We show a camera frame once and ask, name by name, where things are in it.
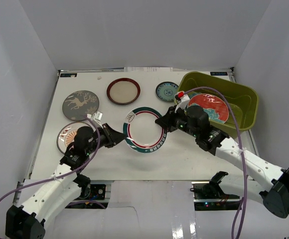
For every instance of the olive green plastic bin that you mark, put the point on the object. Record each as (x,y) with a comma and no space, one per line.
(243,100)

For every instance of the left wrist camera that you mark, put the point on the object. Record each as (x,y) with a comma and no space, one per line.
(96,117)

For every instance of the red teal floral plate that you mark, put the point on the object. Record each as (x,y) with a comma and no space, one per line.
(212,105)

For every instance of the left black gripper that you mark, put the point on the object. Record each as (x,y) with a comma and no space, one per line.
(108,136)

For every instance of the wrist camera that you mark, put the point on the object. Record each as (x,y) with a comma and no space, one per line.
(178,96)
(96,117)

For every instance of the papers at back edge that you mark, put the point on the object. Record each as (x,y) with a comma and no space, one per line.
(148,69)

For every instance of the dark red beige plate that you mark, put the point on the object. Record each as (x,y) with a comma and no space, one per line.
(123,91)

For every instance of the grey deer plate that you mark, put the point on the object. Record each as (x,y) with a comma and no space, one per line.
(80,103)

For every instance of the orange sunburst plate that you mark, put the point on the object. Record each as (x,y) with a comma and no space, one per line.
(67,134)

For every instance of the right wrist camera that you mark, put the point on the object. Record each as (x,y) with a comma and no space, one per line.
(178,96)

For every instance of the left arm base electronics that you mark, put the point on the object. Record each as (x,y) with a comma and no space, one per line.
(95,196)

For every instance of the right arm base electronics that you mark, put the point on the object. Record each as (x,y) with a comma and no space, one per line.
(208,196)

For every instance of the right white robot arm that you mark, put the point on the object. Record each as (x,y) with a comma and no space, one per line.
(267,184)

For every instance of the small blue patterned plate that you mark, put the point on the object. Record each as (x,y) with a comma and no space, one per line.
(165,91)

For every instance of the white plate green rim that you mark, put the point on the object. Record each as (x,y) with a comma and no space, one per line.
(143,134)

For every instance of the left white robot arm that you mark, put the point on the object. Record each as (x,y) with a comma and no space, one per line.
(31,219)

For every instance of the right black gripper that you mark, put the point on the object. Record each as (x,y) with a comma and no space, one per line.
(167,121)

